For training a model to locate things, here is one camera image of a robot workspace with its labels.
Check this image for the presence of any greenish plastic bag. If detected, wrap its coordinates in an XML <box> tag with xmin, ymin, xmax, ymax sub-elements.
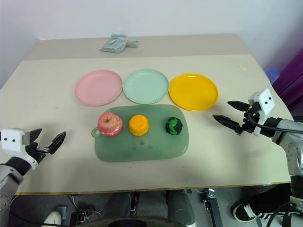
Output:
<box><xmin>99</xmin><ymin>32</ymin><xmax>140</xmax><ymax>54</ymax></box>

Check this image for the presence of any yellow plate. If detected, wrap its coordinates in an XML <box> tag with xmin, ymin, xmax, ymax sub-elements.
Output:
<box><xmin>169</xmin><ymin>73</ymin><xmax>219</xmax><ymax>112</ymax></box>

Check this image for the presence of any orange fruit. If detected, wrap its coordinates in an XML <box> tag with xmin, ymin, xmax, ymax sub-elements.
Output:
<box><xmin>128</xmin><ymin>114</ymin><xmax>150</xmax><ymax>137</ymax></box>

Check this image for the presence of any pink plate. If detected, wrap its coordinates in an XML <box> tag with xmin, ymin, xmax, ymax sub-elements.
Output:
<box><xmin>74</xmin><ymin>70</ymin><xmax>124</xmax><ymax>107</ymax></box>

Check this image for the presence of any black box with cables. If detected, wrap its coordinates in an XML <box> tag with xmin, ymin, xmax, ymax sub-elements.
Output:
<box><xmin>70</xmin><ymin>209</ymin><xmax>96</xmax><ymax>223</ymax></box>

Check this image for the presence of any black metal stand bracket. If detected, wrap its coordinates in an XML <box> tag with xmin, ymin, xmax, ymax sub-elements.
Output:
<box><xmin>202</xmin><ymin>188</ymin><xmax>223</xmax><ymax>227</ymax></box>

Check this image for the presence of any dark grey rounded shape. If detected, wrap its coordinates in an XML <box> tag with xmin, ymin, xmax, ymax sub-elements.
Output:
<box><xmin>166</xmin><ymin>189</ymin><xmax>197</xmax><ymax>227</ymax></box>
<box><xmin>101</xmin><ymin>192</ymin><xmax>133</xmax><ymax>220</ymax></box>

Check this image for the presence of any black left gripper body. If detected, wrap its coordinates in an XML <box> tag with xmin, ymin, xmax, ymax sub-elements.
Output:
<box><xmin>24</xmin><ymin>132</ymin><xmax>51</xmax><ymax>164</ymax></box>

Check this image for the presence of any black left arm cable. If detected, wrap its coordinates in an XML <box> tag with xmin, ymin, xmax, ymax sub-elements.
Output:
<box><xmin>9</xmin><ymin>210</ymin><xmax>48</xmax><ymax>226</ymax></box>

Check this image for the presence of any black and white sneaker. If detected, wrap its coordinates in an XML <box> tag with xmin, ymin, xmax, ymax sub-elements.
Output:
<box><xmin>232</xmin><ymin>202</ymin><xmax>292</xmax><ymax>223</ymax></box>

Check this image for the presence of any red apple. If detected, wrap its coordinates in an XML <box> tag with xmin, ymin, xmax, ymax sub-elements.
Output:
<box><xmin>98</xmin><ymin>112</ymin><xmax>124</xmax><ymax>138</ymax></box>

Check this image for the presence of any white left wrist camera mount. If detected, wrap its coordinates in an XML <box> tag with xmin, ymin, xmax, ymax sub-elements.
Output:
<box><xmin>0</xmin><ymin>128</ymin><xmax>39</xmax><ymax>171</ymax></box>

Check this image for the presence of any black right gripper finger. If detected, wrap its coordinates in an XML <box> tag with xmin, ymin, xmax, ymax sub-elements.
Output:
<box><xmin>227</xmin><ymin>100</ymin><xmax>250</xmax><ymax>112</ymax></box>
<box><xmin>212</xmin><ymin>114</ymin><xmax>242</xmax><ymax>134</ymax></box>

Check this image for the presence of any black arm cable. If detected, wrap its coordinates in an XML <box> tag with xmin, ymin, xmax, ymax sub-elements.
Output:
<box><xmin>9</xmin><ymin>210</ymin><xmax>48</xmax><ymax>226</ymax></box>
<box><xmin>247</xmin><ymin>113</ymin><xmax>303</xmax><ymax>133</ymax></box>

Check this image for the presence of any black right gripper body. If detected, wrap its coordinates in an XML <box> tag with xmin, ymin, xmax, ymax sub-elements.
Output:
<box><xmin>236</xmin><ymin>101</ymin><xmax>261</xmax><ymax>136</ymax></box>

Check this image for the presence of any translucent green cutting board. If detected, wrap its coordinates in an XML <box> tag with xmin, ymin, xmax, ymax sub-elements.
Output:
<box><xmin>91</xmin><ymin>104</ymin><xmax>190</xmax><ymax>163</ymax></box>

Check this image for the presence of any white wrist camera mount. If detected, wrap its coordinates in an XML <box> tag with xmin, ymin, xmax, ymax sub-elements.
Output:
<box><xmin>247</xmin><ymin>88</ymin><xmax>276</xmax><ymax>136</ymax></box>
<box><xmin>0</xmin><ymin>128</ymin><xmax>39</xmax><ymax>171</ymax></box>

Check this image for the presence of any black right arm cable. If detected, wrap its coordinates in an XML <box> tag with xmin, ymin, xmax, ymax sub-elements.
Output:
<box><xmin>247</xmin><ymin>113</ymin><xmax>303</xmax><ymax>133</ymax></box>

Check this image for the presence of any purple panel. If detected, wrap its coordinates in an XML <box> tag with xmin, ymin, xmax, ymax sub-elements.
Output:
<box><xmin>271</xmin><ymin>48</ymin><xmax>303</xmax><ymax>120</ymax></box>

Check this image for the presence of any white shoe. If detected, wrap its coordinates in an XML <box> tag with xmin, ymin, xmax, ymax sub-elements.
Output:
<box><xmin>43</xmin><ymin>210</ymin><xmax>62</xmax><ymax>226</ymax></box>

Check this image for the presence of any dark green avocado toy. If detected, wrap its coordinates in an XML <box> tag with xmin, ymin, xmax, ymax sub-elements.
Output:
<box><xmin>165</xmin><ymin>116</ymin><xmax>184</xmax><ymax>136</ymax></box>

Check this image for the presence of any light green plate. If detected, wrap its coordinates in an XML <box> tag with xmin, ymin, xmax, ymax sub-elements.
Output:
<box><xmin>123</xmin><ymin>68</ymin><xmax>170</xmax><ymax>105</ymax></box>

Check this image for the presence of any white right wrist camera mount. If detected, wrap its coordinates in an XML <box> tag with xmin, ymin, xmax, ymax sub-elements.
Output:
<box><xmin>247</xmin><ymin>88</ymin><xmax>276</xmax><ymax>136</ymax></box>

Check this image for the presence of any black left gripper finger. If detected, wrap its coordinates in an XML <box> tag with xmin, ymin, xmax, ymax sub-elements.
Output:
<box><xmin>29</xmin><ymin>128</ymin><xmax>43</xmax><ymax>144</ymax></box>
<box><xmin>46</xmin><ymin>131</ymin><xmax>67</xmax><ymax>155</ymax></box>

